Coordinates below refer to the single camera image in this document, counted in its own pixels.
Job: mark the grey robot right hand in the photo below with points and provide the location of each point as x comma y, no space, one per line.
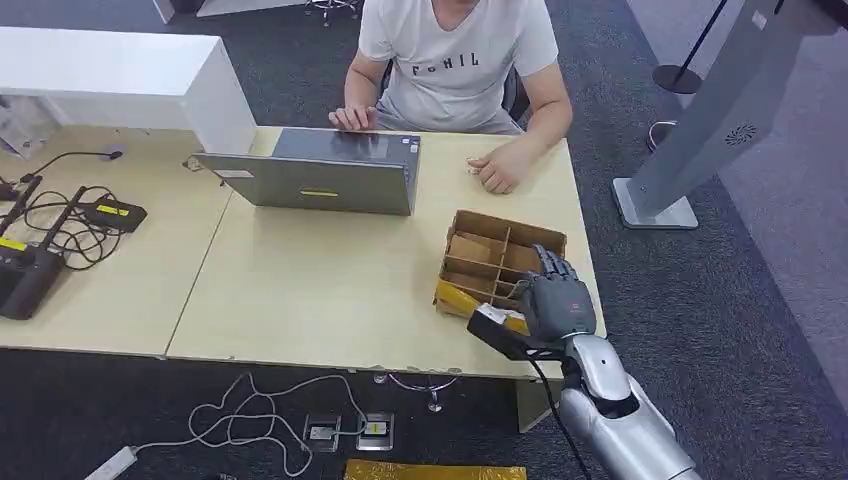
556,306

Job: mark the person's right hand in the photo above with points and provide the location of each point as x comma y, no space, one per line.
352,118

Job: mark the person's left hand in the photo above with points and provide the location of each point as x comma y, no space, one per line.
502,169

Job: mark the grey laptop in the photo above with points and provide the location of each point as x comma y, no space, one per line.
324,182

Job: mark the wooden divided card box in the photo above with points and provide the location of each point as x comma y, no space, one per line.
487,255

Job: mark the tan card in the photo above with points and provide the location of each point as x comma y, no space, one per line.
468,250

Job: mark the pale desk leg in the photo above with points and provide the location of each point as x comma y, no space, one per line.
533,404

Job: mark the person in white shirt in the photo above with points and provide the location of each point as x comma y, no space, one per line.
457,66

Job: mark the chair base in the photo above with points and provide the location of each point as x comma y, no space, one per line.
331,5

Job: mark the floor socket box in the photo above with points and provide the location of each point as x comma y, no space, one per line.
322,432
375,431

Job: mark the grey kiosk stand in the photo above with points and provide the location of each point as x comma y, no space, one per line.
722,109

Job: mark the white cabinet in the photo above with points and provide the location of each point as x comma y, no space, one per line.
119,73

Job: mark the black power adapter yellow label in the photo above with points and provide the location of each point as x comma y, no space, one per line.
114,213

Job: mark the black gooseneck microphone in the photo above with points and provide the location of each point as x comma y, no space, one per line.
69,154

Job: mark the clear plastic holder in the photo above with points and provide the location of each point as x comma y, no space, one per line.
23,126

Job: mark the black router with antennas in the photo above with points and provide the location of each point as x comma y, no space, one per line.
26,281

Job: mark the white power strip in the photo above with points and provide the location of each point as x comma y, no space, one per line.
111,465

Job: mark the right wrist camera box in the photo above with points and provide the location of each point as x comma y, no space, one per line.
497,331

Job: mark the black stanchion post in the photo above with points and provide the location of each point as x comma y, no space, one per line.
677,78

